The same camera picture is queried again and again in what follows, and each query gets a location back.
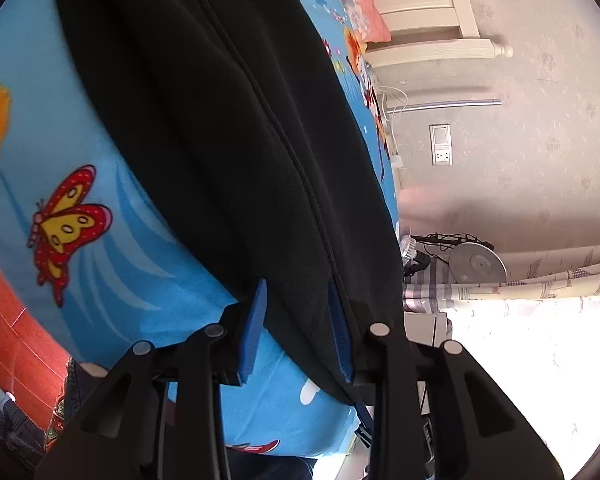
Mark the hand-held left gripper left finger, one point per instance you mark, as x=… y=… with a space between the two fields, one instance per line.
x=254 y=332

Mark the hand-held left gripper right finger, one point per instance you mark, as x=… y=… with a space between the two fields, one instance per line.
x=338 y=332

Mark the black pants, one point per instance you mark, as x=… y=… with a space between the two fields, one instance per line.
x=220 y=135

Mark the striped grey cloth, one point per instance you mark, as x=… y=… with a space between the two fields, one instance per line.
x=427 y=280

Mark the small white fan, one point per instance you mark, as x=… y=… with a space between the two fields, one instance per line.
x=408 y=250

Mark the blue printed blanket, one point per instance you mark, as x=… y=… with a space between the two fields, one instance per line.
x=130 y=270

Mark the round silver disc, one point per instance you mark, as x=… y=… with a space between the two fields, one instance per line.
x=477 y=264

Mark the patterned garment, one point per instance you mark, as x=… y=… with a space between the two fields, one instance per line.
x=62 y=410

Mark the dark shoe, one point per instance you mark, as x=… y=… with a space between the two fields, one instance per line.
x=10 y=425

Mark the pink pillow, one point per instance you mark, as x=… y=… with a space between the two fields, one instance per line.
x=361 y=0

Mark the white wall socket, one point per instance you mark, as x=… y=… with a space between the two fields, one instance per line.
x=440 y=145

